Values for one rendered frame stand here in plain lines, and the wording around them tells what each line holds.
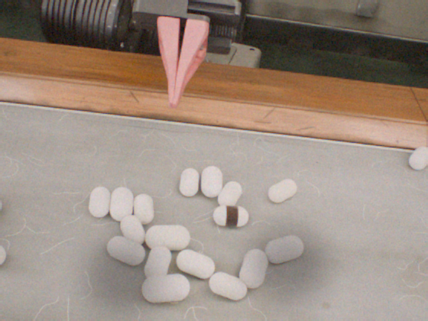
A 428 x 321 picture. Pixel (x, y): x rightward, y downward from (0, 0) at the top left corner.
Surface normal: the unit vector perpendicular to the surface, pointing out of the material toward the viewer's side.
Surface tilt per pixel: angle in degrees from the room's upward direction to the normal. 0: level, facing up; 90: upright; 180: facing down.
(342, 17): 89
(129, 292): 0
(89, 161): 0
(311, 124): 45
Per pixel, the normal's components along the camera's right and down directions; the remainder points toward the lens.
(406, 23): -0.10, 0.58
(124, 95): 0.04, -0.12
